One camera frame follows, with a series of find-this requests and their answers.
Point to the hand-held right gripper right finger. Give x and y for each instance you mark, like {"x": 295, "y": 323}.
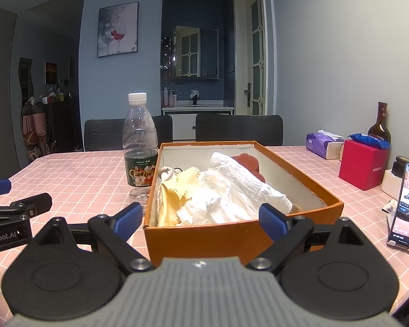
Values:
{"x": 274, "y": 221}

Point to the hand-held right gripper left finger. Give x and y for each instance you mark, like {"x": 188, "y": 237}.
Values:
{"x": 129, "y": 219}

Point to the brown plush toy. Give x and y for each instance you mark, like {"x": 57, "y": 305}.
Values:
{"x": 296, "y": 208}

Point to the yellow cloth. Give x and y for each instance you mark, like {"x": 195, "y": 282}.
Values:
{"x": 172, "y": 197}

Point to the white cloth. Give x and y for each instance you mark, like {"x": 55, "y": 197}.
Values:
{"x": 245, "y": 180}

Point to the orange cardboard box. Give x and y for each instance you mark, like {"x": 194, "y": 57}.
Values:
{"x": 197, "y": 242}

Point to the pink checked tablecloth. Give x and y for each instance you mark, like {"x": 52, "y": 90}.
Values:
{"x": 71, "y": 170}

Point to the pink wrapped bouquets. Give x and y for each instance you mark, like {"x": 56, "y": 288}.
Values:
{"x": 34, "y": 129}

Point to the clear plastic water bottle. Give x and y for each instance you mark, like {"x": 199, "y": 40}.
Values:
{"x": 139, "y": 136}

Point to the dark wooden cabinet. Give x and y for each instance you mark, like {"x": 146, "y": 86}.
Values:
{"x": 63, "y": 126}

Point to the purple tissue pack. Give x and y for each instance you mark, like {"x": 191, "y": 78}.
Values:
{"x": 318, "y": 144}

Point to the black dining chair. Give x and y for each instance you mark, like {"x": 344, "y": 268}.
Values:
{"x": 105, "y": 133}
{"x": 238, "y": 127}

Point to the red gift box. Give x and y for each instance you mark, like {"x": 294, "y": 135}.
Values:
{"x": 361, "y": 167}

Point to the white vanity counter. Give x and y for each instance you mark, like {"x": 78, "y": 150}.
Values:
{"x": 184, "y": 119}

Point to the small white box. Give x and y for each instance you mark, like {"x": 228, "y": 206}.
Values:
{"x": 390, "y": 184}

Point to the blue plastic wrapper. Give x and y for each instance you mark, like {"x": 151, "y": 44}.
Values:
{"x": 369, "y": 140}

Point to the dark framed picture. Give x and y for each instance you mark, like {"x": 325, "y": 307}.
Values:
{"x": 50, "y": 73}

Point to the pink lotion bottle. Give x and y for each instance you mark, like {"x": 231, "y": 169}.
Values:
{"x": 172, "y": 99}

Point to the white lotion bottle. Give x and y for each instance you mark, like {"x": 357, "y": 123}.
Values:
{"x": 165, "y": 97}

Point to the smartphone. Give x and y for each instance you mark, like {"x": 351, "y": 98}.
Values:
{"x": 407, "y": 207}

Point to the black faucet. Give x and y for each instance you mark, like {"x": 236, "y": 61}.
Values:
{"x": 194, "y": 98}

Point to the dark glass jar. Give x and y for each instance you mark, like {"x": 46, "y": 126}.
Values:
{"x": 402, "y": 166}

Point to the brown glass bottle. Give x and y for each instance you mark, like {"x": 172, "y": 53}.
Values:
{"x": 380, "y": 126}

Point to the white glazed door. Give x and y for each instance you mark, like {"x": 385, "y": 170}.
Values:
{"x": 255, "y": 58}

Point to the framed wine glass picture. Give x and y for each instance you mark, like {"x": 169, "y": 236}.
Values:
{"x": 117, "y": 30}

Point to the wavy wall mirror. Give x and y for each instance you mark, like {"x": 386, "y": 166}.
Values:
{"x": 25, "y": 78}

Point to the framed wall mirror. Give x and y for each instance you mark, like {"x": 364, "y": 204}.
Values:
{"x": 196, "y": 52}

